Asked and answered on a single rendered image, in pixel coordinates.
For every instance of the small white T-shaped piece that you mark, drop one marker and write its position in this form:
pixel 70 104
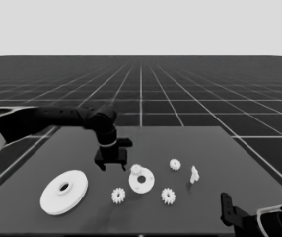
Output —
pixel 194 176

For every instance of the small white gear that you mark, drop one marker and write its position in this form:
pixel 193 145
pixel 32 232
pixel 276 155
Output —
pixel 114 196
pixel 172 165
pixel 132 170
pixel 164 196

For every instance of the white round carrier with pins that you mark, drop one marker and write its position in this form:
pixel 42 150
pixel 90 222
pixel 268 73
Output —
pixel 145 189

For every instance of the large thick white disc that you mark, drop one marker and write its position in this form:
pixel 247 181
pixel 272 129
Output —
pixel 78 194

